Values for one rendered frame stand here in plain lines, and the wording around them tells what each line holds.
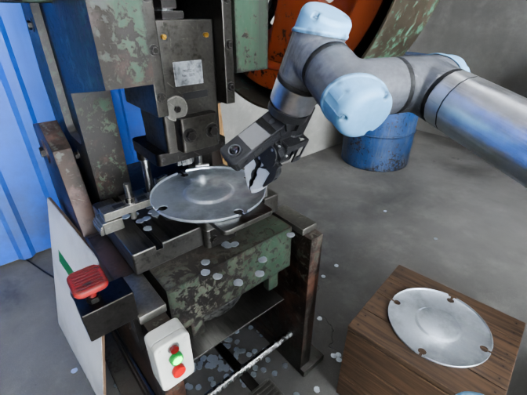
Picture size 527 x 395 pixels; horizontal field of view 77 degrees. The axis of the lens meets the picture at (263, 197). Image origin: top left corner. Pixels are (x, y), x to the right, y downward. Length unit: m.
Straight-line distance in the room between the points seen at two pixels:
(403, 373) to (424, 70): 0.84
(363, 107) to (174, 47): 0.48
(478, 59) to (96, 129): 3.47
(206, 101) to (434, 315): 0.93
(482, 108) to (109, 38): 0.58
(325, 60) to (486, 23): 3.47
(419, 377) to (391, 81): 0.83
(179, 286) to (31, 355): 1.00
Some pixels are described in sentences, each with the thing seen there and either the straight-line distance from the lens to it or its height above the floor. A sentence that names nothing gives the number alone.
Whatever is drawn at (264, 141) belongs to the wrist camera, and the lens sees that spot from 0.56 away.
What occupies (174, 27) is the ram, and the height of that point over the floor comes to 1.16.
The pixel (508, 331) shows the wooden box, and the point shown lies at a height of 0.35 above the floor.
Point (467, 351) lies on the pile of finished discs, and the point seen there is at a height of 0.35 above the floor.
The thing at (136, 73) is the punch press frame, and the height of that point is 1.08.
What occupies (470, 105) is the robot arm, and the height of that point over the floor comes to 1.09.
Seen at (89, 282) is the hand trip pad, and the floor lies 0.76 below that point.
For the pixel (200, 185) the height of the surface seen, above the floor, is 0.79.
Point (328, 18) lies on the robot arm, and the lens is 0.49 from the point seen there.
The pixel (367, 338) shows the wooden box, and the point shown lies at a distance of 1.10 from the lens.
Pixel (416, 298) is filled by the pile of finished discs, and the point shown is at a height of 0.35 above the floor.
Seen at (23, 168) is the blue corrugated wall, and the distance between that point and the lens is 2.03.
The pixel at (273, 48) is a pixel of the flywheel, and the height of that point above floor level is 1.08.
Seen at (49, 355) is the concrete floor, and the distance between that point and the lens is 1.68.
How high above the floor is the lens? 1.19
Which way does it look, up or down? 30 degrees down
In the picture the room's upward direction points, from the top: straight up
